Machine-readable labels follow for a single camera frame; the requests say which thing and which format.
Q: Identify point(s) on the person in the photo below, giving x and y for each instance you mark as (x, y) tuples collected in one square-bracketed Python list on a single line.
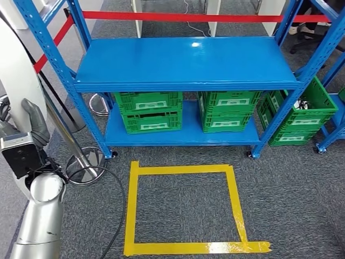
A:
[(295, 29)]

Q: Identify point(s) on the white desk leg panel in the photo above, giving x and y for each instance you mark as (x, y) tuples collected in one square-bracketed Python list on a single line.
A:
[(214, 18), (137, 18), (269, 16)]

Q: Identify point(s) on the white curved plastic part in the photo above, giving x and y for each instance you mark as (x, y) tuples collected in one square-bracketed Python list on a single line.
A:
[(16, 71)]

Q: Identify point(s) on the green plastic crate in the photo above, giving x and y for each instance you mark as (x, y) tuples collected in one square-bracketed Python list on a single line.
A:
[(226, 118), (229, 96), (323, 113), (292, 135), (341, 93), (151, 119), (148, 97)]

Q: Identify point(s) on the blue metal shelf rack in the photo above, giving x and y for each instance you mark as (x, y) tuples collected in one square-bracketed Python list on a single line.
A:
[(340, 121), (188, 60)]

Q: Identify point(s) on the yellow floor tape square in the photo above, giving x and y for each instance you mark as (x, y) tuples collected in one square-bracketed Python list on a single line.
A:
[(188, 247)]

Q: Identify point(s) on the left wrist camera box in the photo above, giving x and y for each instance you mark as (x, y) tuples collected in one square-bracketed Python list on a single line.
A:
[(19, 157)]

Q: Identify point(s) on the red barrier belt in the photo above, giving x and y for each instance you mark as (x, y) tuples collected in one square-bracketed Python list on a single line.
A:
[(188, 17), (53, 43)]

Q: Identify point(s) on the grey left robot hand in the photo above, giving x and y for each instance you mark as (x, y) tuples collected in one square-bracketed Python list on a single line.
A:
[(38, 125)]

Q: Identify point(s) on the black office chair base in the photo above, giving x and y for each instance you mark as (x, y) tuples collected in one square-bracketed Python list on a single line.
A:
[(315, 41)]

